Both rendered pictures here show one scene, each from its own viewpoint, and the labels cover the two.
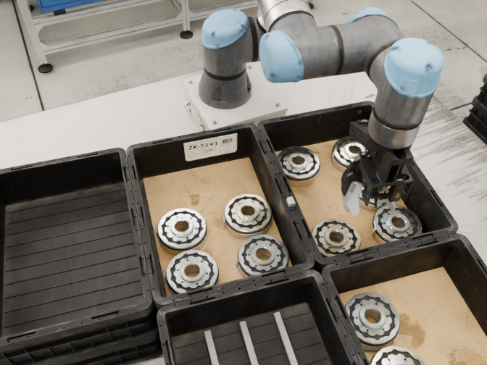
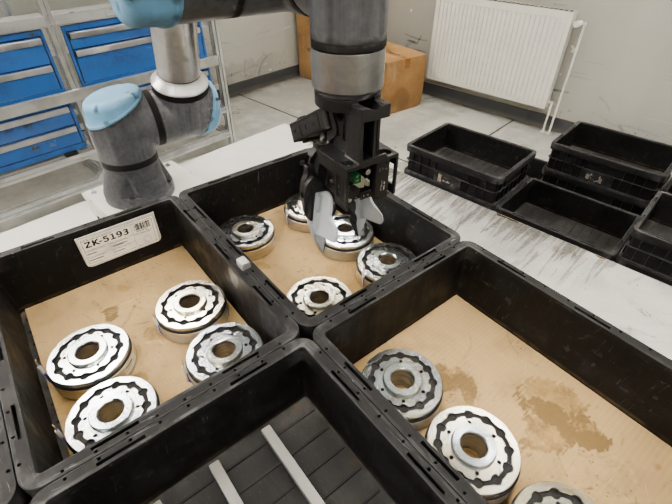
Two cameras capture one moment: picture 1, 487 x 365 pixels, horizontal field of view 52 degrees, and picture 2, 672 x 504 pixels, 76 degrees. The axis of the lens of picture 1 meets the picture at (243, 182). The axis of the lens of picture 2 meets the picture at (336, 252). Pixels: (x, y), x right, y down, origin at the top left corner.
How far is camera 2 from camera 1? 0.42 m
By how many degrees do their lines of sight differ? 18
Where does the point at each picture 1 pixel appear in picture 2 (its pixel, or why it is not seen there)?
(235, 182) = (168, 278)
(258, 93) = (183, 185)
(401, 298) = (425, 346)
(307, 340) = (323, 451)
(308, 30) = not seen: outside the picture
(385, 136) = (341, 74)
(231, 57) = (130, 136)
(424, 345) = (479, 394)
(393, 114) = (343, 23)
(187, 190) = (97, 306)
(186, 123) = not seen: hidden behind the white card
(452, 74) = not seen: hidden behind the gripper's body
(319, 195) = (284, 261)
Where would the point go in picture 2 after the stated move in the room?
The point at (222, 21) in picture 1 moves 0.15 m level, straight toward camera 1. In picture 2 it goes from (106, 95) to (110, 122)
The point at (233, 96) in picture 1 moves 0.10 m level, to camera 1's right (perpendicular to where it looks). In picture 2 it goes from (150, 189) to (196, 181)
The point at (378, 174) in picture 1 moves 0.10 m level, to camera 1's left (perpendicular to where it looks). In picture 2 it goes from (349, 155) to (258, 172)
